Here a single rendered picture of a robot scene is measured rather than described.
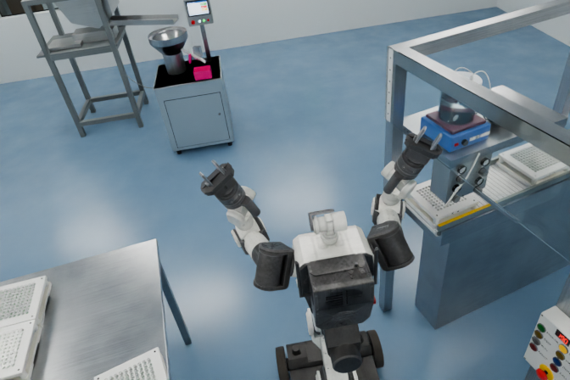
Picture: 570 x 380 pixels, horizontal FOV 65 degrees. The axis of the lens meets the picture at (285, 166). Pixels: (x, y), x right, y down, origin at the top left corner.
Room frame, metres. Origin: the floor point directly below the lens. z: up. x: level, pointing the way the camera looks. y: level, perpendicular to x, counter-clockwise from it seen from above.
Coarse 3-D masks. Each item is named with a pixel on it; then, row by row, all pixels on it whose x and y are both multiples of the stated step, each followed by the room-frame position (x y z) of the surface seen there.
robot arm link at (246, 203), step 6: (246, 192) 1.22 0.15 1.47; (252, 192) 1.23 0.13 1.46; (246, 198) 1.16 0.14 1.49; (252, 198) 1.22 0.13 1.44; (240, 204) 1.15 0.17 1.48; (246, 204) 1.14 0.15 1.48; (252, 204) 1.15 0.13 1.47; (240, 210) 1.16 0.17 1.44; (246, 210) 1.18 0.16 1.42; (252, 210) 1.16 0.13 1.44; (258, 210) 1.17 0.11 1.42
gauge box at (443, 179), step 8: (440, 168) 1.44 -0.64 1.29; (448, 168) 1.40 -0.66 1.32; (432, 176) 1.48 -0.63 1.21; (440, 176) 1.43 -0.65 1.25; (448, 176) 1.39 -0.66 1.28; (456, 176) 1.40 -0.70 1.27; (432, 184) 1.48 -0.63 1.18; (440, 184) 1.43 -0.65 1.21; (448, 184) 1.39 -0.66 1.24; (464, 184) 1.42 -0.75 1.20; (432, 192) 1.47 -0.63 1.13; (440, 192) 1.42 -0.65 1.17; (448, 192) 1.39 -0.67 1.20; (464, 192) 1.42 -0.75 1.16; (472, 192) 1.43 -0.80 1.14; (448, 200) 1.39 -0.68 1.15
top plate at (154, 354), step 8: (152, 352) 0.99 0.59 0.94; (128, 360) 0.96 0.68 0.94; (136, 360) 0.96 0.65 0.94; (152, 360) 0.95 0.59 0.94; (160, 360) 0.95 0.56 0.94; (112, 368) 0.94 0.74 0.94; (120, 368) 0.94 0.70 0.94; (160, 368) 0.92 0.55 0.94; (96, 376) 0.92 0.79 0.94; (104, 376) 0.91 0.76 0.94; (112, 376) 0.91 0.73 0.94; (152, 376) 0.89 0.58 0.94; (160, 376) 0.89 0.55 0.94
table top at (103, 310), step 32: (96, 256) 1.61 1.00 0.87; (128, 256) 1.58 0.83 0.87; (64, 288) 1.42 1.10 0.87; (96, 288) 1.40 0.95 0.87; (128, 288) 1.37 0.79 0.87; (160, 288) 1.35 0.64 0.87; (64, 320) 1.24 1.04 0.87; (96, 320) 1.22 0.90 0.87; (128, 320) 1.20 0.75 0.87; (160, 320) 1.18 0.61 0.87; (64, 352) 1.08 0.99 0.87; (96, 352) 1.06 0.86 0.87; (128, 352) 1.05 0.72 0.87; (160, 352) 1.03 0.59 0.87
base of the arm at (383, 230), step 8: (384, 224) 1.13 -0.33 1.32; (392, 224) 1.11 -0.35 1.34; (376, 232) 1.09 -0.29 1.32; (384, 232) 1.07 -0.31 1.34; (392, 232) 1.06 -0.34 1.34; (368, 240) 1.08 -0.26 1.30; (376, 240) 1.08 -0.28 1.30; (384, 256) 1.05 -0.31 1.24; (384, 264) 1.03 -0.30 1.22; (400, 264) 1.01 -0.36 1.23; (408, 264) 1.01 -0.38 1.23
